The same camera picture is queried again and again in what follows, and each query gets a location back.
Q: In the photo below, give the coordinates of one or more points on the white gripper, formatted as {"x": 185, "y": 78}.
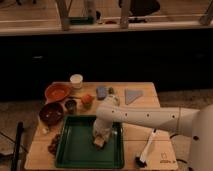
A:
{"x": 102, "y": 128}

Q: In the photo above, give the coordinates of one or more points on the tan eraser block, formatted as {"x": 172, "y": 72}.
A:
{"x": 99, "y": 142}

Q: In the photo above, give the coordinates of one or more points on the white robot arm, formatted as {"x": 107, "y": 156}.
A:
{"x": 197, "y": 124}

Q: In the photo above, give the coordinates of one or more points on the green plastic tray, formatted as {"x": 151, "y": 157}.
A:
{"x": 77, "y": 151}

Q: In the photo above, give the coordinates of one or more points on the blue sponge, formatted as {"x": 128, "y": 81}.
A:
{"x": 101, "y": 92}

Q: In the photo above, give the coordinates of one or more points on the green toy pepper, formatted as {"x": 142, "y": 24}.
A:
{"x": 111, "y": 91}

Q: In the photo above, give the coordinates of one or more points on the grey triangular cloth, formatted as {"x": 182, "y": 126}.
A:
{"x": 132, "y": 95}

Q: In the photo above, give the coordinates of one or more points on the dark red bowl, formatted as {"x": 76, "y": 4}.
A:
{"x": 51, "y": 113}

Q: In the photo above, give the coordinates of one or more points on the brown grape bunch toy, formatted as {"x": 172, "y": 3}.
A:
{"x": 52, "y": 148}

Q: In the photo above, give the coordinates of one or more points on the white paper cup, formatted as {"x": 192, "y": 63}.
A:
{"x": 76, "y": 81}

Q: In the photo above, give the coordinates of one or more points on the orange plastic bowl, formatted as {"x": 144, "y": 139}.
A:
{"x": 56, "y": 92}

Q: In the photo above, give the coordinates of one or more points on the black pole left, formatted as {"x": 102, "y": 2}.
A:
{"x": 17, "y": 145}

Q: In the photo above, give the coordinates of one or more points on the black office chair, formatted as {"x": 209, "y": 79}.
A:
{"x": 142, "y": 8}

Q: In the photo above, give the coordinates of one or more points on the wooden frame leg middle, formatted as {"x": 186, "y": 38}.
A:
{"x": 125, "y": 8}

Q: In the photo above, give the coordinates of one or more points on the wooden frame leg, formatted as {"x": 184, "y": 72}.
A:
{"x": 125, "y": 8}
{"x": 63, "y": 14}

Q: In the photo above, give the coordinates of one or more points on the wooden frame leg left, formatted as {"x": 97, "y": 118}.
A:
{"x": 63, "y": 14}

